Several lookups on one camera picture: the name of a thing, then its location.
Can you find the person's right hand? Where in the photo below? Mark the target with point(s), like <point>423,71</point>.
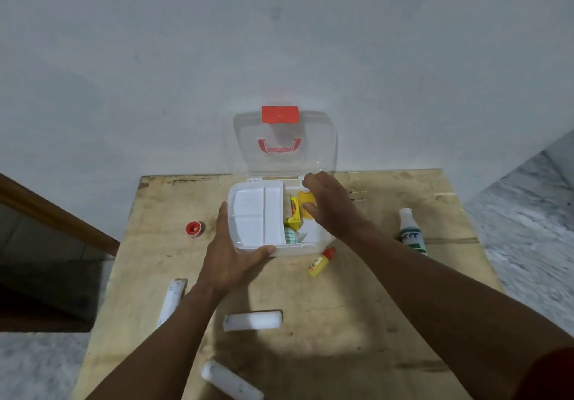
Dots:
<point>336,209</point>

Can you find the person's left hand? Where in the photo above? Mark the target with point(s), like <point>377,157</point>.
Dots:
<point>224,265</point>

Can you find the yellow bottle white cap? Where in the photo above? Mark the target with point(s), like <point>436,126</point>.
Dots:
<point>306,202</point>

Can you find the green and yellow carton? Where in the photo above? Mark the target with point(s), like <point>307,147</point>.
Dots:
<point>294,216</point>

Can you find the red tape roll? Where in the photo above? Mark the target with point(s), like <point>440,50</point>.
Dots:
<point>193,228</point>

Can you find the teal striped bandage pack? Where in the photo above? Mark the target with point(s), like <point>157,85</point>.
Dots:
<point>290,235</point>

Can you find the small yellow bottle red cap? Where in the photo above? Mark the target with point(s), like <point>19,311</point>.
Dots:
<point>321,262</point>

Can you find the short white gauze roll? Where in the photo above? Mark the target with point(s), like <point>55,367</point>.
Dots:
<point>231,382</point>
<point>252,321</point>

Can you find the long printed gauze roll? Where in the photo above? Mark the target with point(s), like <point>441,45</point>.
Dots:
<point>170,301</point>

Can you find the white bottle green label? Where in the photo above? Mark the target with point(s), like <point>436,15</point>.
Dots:
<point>411,233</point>

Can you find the person's left forearm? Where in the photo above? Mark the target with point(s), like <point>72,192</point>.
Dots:
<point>157,359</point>

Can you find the person's right forearm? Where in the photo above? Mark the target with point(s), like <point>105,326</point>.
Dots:
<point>448,305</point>

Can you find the person's red shirt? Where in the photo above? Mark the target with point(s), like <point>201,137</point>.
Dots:
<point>551,382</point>

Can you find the white divided insert tray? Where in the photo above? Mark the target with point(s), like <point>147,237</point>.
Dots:
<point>249,216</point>

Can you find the light brown door frame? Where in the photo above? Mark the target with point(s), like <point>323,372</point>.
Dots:
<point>58,216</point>

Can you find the dark brown door post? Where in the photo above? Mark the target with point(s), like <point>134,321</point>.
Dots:
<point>45,325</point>

